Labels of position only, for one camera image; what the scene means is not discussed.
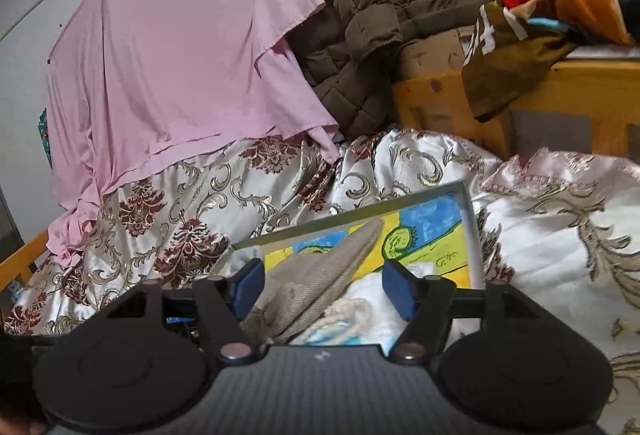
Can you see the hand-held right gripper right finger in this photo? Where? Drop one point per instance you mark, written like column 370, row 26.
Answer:
column 400, row 290

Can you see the brown garment with white print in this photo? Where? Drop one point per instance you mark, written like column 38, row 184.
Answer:
column 500, row 80

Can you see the floral satin bedspread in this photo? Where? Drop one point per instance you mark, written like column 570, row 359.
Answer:
column 540, row 235

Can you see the wooden slatted bed rail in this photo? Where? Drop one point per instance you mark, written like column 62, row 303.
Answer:
column 25, row 260

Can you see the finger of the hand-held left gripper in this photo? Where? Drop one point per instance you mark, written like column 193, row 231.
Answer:
column 177, row 319

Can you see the wooden bed frame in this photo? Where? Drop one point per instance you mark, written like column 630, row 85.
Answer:
column 575, row 85

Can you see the grey door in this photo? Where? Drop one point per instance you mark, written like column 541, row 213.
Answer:
column 10, row 225

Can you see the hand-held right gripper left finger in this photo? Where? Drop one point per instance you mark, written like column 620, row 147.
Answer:
column 247, row 287

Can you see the beige striped sock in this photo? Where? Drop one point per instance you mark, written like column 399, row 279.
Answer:
column 310, row 285

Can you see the cardboard box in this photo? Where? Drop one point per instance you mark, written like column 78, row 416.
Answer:
column 430, row 52

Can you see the pink bed sheet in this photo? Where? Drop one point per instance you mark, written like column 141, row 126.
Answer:
column 175, row 65

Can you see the narrow colourful wall poster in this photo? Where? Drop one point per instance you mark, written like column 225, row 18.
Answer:
column 45, row 135

